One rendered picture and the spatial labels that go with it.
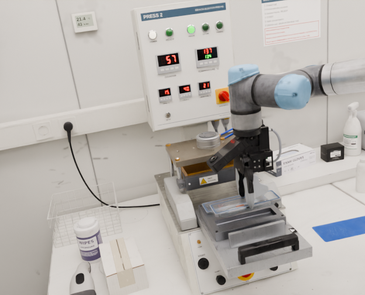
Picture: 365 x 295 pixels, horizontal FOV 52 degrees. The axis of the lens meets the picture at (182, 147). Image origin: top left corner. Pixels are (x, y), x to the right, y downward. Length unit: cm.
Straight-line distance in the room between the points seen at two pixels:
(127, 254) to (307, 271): 57
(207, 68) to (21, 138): 80
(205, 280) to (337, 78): 67
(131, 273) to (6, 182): 79
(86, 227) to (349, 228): 92
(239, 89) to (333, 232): 74
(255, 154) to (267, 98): 16
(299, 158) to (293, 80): 98
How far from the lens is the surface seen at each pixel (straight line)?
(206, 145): 122
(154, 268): 132
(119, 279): 120
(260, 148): 97
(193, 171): 120
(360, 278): 126
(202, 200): 129
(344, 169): 182
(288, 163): 175
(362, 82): 89
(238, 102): 90
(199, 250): 115
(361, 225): 150
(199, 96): 135
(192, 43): 132
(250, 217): 108
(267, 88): 85
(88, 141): 169
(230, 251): 97
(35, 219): 183
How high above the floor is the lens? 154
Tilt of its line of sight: 20 degrees down
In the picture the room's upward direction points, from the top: 8 degrees counter-clockwise
